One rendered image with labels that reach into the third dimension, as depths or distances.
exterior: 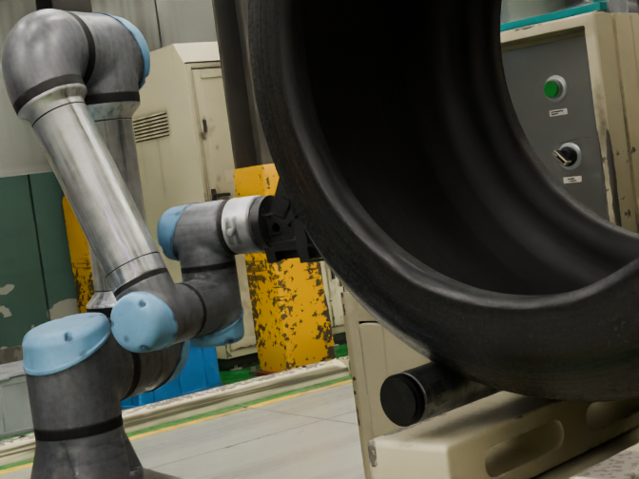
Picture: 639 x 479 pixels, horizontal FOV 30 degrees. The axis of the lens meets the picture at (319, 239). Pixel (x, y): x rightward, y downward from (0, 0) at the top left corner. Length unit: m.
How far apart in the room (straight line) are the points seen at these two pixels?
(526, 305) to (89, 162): 0.78
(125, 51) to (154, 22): 8.23
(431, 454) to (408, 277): 0.15
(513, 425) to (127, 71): 0.85
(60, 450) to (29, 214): 7.63
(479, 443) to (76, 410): 0.69
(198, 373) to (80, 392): 5.08
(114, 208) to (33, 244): 7.67
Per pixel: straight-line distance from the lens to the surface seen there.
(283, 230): 1.54
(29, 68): 1.57
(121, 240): 1.50
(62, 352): 1.56
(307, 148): 1.01
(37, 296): 9.19
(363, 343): 2.01
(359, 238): 0.98
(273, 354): 6.82
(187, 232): 1.59
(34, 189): 9.21
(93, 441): 1.58
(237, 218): 1.55
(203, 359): 6.65
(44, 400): 1.58
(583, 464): 1.12
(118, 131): 1.68
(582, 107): 1.77
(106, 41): 1.66
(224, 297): 1.58
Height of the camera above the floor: 1.09
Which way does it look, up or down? 3 degrees down
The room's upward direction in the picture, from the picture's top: 8 degrees counter-clockwise
